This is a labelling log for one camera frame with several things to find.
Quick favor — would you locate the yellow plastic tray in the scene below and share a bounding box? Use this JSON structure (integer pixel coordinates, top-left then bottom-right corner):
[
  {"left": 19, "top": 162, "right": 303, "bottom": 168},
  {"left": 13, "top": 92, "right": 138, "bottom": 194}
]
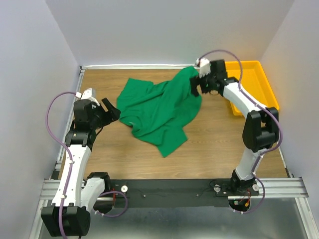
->
[{"left": 225, "top": 60, "right": 280, "bottom": 116}]

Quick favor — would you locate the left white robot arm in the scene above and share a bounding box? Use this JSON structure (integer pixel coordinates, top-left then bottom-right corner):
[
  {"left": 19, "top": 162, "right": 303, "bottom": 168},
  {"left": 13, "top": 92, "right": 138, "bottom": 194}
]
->
[{"left": 41, "top": 98, "right": 121, "bottom": 238}]

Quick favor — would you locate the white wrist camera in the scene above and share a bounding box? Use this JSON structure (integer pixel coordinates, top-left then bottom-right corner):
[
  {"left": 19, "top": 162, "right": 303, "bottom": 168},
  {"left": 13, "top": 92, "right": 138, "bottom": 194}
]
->
[
  {"left": 195, "top": 58, "right": 211, "bottom": 78},
  {"left": 75, "top": 88, "right": 99, "bottom": 105}
]

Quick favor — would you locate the green t shirt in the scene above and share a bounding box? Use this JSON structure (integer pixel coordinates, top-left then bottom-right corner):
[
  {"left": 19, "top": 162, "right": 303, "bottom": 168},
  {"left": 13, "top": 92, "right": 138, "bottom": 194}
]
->
[{"left": 117, "top": 66, "right": 202, "bottom": 157}]

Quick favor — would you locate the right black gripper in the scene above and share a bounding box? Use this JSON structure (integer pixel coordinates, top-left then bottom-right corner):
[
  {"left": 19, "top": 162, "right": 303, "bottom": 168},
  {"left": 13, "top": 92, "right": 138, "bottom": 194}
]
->
[{"left": 188, "top": 69, "right": 215, "bottom": 97}]

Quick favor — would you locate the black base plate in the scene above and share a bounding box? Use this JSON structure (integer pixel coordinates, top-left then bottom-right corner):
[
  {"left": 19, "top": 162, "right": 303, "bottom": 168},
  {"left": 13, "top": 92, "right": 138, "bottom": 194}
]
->
[{"left": 93, "top": 179, "right": 259, "bottom": 213}]

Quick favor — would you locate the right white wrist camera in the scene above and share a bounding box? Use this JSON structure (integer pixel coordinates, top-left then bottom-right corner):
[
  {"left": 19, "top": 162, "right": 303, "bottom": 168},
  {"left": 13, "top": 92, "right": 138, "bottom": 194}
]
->
[{"left": 195, "top": 58, "right": 211, "bottom": 78}]

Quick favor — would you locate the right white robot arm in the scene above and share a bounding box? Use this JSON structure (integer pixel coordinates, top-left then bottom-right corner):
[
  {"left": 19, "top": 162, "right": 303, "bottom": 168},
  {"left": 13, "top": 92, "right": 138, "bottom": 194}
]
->
[{"left": 190, "top": 58, "right": 280, "bottom": 195}]

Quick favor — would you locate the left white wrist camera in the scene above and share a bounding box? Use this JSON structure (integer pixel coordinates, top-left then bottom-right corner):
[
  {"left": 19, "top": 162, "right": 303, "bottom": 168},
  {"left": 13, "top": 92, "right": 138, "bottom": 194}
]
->
[{"left": 75, "top": 88, "right": 99, "bottom": 105}]

